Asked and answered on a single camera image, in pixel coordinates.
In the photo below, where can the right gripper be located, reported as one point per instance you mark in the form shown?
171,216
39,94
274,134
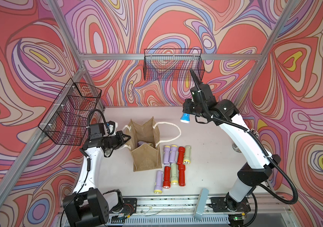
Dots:
186,105

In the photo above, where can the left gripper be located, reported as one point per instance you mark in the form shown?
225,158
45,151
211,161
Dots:
119,135

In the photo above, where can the blue flashlight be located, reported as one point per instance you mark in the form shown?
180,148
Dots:
185,118

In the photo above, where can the burlap tote bag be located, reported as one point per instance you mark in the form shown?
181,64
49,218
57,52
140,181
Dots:
144,145

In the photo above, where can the red flashlight top row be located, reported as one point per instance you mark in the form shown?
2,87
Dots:
181,151

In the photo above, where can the green flashlight top row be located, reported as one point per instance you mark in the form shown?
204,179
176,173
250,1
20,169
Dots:
187,159

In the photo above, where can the green flashlight row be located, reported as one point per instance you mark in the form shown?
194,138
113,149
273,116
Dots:
187,159
174,175

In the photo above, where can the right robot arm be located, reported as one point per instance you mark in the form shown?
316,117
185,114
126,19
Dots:
260,163

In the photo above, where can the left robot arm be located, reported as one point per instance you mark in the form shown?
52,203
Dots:
87,206

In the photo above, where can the cup of pens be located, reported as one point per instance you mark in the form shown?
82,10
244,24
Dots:
244,139

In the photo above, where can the green flashlight bottom row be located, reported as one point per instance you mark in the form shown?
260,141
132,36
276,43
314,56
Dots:
174,175

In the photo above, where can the grey blue bar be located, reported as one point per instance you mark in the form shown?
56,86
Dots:
201,203

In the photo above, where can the left wire basket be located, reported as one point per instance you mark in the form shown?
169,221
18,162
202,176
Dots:
65,123

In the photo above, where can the wire basket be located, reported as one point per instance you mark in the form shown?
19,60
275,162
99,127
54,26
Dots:
65,123
173,64

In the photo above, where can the back wire basket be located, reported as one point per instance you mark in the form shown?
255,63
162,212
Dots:
173,64

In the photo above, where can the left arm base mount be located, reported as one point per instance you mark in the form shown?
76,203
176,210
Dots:
128,207

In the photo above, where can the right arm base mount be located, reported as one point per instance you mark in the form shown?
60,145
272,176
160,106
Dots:
222,204

